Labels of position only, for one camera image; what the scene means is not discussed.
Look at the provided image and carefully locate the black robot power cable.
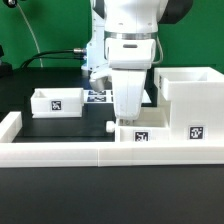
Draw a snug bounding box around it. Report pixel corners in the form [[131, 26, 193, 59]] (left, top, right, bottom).
[[19, 48, 88, 69]]

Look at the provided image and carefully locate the white marker tag plate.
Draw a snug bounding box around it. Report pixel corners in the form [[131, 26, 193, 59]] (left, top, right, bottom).
[[84, 90, 113, 103]]

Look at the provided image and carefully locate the white thin cable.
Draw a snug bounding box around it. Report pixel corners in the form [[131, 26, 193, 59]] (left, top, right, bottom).
[[14, 0, 44, 68]]

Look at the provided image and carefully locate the white U-shaped fence frame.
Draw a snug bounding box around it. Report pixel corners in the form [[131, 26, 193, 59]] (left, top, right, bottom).
[[0, 112, 224, 168]]

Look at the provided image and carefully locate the white rear drawer box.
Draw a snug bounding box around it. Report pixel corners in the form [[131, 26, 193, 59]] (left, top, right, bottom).
[[30, 88, 84, 118]]

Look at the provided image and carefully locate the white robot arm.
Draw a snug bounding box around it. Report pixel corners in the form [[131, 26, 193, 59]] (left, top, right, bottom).
[[82, 0, 193, 121]]

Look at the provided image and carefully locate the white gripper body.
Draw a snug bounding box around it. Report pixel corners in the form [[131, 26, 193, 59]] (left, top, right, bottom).
[[105, 38, 156, 121]]

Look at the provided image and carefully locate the black device at left edge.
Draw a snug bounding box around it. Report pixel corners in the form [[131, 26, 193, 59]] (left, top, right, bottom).
[[0, 45, 13, 77]]

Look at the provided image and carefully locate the white drawer housing box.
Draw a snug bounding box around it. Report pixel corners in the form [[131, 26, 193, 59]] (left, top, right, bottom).
[[143, 67, 224, 141]]

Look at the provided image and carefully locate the white front drawer box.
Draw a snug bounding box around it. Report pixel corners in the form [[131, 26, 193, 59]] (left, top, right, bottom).
[[106, 119, 170, 142]]

